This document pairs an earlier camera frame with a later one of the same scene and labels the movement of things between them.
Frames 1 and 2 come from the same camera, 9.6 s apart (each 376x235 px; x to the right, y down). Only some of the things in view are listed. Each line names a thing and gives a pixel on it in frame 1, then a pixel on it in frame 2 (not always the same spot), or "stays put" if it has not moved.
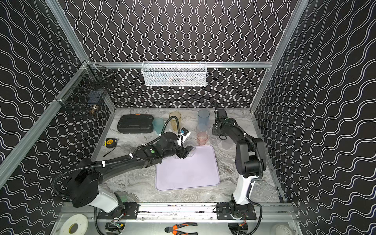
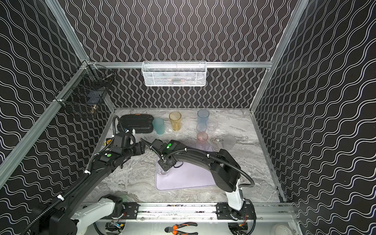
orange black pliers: (174, 230) stays put
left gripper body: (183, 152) to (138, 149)
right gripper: (214, 130) to (164, 167)
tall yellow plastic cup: (174, 122) stays put
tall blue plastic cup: (203, 117) stays put
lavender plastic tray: (200, 170) stays put
